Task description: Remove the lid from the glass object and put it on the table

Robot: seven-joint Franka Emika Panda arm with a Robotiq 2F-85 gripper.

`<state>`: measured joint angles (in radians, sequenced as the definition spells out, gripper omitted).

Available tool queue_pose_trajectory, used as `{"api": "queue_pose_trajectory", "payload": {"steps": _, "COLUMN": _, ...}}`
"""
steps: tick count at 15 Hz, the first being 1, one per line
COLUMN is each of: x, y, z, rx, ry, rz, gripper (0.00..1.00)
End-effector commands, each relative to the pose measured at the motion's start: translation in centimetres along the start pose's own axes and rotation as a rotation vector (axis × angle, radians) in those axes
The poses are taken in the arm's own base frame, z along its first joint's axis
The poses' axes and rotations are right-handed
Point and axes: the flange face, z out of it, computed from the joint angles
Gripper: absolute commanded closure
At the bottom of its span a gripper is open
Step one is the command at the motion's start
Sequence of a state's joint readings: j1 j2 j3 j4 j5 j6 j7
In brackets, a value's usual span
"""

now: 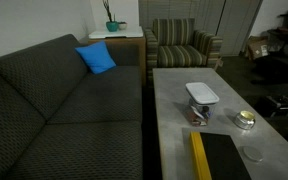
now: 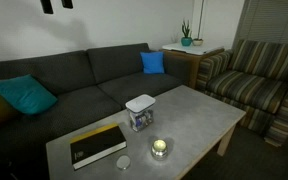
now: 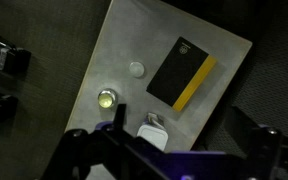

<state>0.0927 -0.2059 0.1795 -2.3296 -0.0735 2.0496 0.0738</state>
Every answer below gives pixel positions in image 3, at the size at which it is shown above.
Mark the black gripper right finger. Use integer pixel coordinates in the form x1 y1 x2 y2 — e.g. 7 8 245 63
217 106 288 180

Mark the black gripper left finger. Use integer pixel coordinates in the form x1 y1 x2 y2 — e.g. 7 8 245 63
41 104 170 180

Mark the white container lid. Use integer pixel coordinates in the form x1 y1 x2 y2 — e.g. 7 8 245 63
137 124 168 151

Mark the round clear jar lid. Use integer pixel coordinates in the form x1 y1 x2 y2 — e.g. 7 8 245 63
129 62 145 78

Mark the glass candle jar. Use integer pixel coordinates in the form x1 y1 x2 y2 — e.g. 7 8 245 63
98 89 117 109

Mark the clear glass container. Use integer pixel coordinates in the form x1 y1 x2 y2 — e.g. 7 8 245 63
147 112 165 129

